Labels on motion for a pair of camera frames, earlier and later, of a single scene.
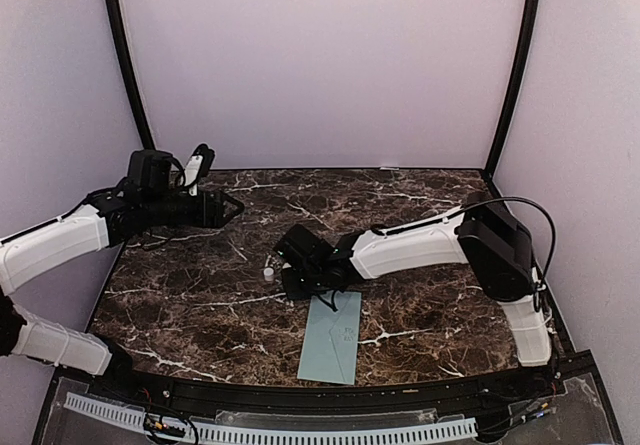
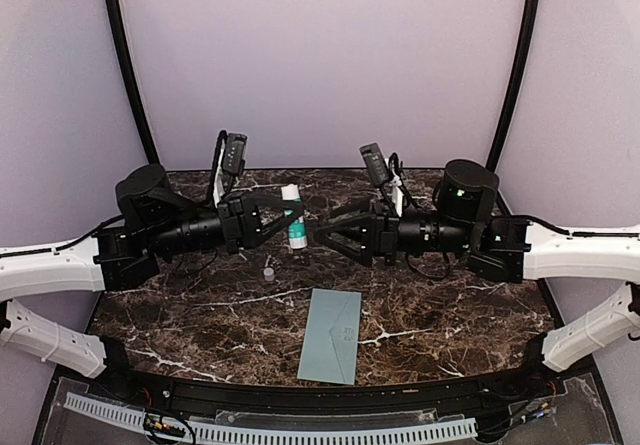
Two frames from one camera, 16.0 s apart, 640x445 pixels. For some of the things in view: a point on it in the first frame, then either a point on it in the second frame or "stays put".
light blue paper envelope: (330, 346) stays put
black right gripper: (292, 289) -> (377, 233)
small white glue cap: (268, 274) stays put
